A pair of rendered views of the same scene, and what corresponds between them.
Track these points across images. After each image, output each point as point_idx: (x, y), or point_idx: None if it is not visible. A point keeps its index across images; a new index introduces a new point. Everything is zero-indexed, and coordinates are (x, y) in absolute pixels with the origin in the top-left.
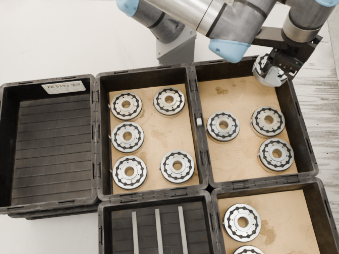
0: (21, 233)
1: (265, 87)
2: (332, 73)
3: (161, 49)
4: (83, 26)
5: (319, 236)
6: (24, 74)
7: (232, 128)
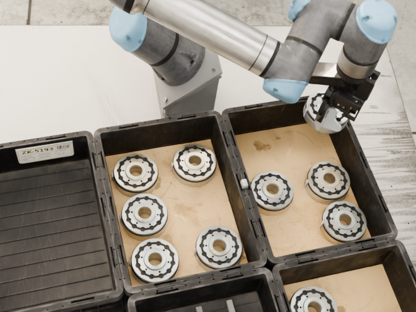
0: None
1: (319, 138)
2: (401, 117)
3: (169, 94)
4: (37, 65)
5: None
6: None
7: (285, 192)
